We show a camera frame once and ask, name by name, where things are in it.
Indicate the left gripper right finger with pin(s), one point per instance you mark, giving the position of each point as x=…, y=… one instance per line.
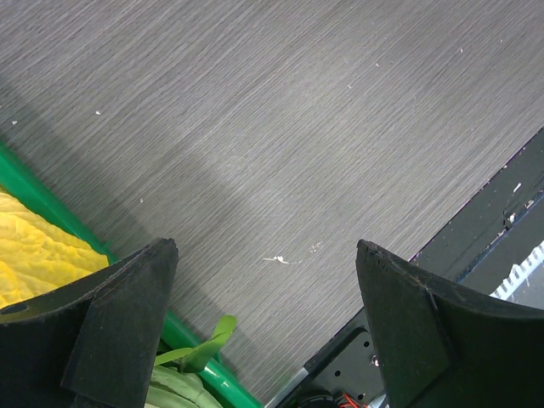
x=440, y=344

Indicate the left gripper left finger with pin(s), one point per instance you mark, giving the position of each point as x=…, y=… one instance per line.
x=91, y=343

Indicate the green toy leaf sprig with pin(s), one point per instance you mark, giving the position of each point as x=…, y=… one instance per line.
x=195, y=359

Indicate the yellow white toy cabbage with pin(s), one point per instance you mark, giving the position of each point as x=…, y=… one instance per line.
x=38, y=257

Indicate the white slotted cable duct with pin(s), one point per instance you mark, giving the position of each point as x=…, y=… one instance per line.
x=520, y=274

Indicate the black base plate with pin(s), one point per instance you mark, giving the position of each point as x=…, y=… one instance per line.
x=497, y=228

